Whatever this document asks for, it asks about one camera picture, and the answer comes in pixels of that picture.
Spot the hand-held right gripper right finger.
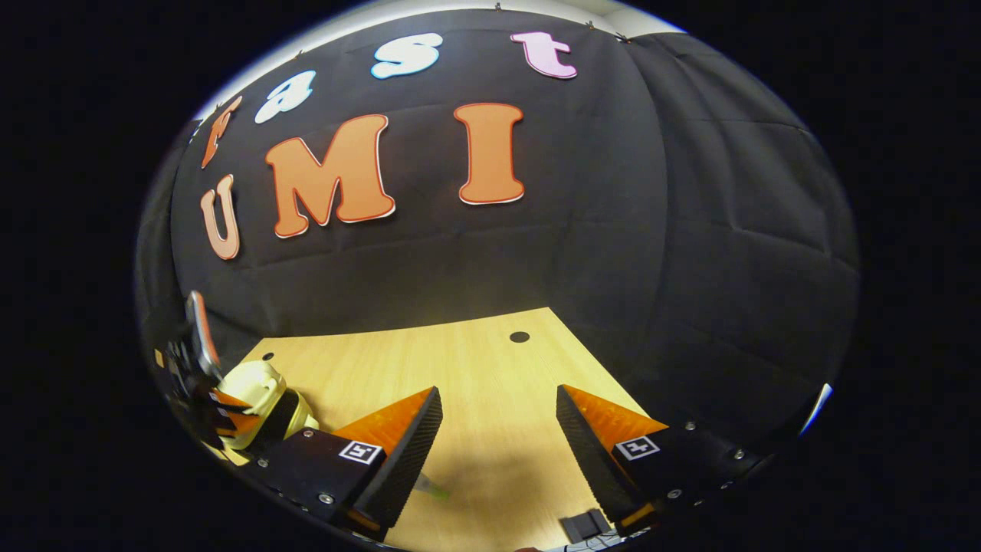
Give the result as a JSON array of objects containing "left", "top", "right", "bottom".
[{"left": 555, "top": 383, "right": 766, "bottom": 539}]

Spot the pale yellow suitcase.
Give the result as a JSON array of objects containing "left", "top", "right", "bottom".
[{"left": 217, "top": 359, "right": 321, "bottom": 452}]

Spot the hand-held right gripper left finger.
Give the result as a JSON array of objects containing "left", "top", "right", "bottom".
[{"left": 257, "top": 386, "right": 445, "bottom": 542}]

